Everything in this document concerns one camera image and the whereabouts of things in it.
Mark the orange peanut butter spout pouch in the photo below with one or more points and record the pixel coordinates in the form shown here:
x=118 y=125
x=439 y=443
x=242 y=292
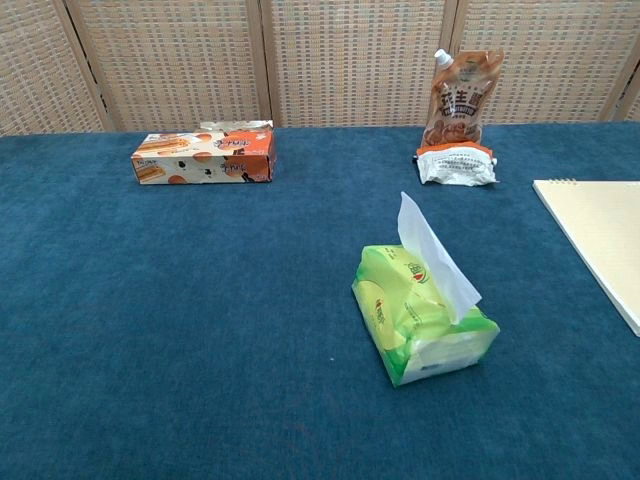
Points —
x=457 y=125

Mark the cream spiral notebook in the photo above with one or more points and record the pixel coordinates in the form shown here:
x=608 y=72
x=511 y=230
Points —
x=600 y=235

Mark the blue fabric tablecloth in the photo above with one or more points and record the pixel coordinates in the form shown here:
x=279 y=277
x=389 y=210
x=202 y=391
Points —
x=175 y=325

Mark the orange snack cardboard box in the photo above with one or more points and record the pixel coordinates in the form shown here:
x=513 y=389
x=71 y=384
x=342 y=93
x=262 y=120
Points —
x=210 y=160

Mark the green plastic tissue pack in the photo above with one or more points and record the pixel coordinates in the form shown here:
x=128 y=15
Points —
x=400 y=310

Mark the woven rattan folding screen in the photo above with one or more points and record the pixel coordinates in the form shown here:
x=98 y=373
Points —
x=325 y=60

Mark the white paper tissue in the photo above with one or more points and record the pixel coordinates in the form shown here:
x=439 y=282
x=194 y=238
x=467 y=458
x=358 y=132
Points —
x=435 y=260

